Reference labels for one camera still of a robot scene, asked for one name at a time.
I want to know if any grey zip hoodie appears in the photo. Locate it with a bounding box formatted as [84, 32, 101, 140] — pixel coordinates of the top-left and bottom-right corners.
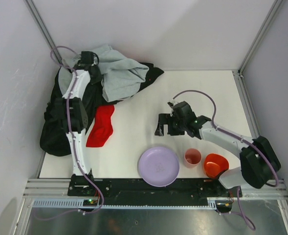
[57, 44, 150, 103]

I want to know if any red cloth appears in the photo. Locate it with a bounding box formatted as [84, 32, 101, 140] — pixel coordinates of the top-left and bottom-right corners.
[86, 105, 115, 148]

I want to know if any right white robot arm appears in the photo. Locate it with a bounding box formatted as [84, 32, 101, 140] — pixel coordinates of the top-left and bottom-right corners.
[155, 101, 281, 189]

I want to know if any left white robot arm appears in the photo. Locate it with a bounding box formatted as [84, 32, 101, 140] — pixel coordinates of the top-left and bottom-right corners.
[55, 51, 102, 181]

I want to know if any black cloth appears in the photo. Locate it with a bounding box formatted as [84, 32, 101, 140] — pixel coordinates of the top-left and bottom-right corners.
[40, 62, 164, 157]

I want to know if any pink plastic cup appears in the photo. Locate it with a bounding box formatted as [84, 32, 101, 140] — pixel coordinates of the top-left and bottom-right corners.
[184, 148, 201, 168]

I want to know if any lilac plastic plate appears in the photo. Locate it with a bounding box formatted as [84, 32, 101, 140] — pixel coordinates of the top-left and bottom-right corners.
[138, 146, 180, 188]

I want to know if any orange plastic bowl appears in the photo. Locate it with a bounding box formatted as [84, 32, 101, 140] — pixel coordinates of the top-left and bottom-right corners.
[203, 153, 229, 179]

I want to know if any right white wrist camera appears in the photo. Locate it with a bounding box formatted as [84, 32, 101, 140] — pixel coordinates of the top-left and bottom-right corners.
[167, 100, 179, 116]

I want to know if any left aluminium frame post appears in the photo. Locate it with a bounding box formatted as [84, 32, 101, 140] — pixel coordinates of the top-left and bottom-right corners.
[23, 0, 62, 63]

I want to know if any aluminium frame post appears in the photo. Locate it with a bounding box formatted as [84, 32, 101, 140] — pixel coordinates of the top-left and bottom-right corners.
[238, 0, 285, 74]
[23, 0, 62, 63]

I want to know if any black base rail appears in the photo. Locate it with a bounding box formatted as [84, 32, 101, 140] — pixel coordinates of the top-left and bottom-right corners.
[67, 178, 242, 206]

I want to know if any grey slotted cable duct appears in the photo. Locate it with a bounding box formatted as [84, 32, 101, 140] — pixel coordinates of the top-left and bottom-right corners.
[32, 198, 232, 210]

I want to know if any right aluminium frame post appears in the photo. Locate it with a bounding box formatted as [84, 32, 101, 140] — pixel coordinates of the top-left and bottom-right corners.
[238, 0, 285, 74]

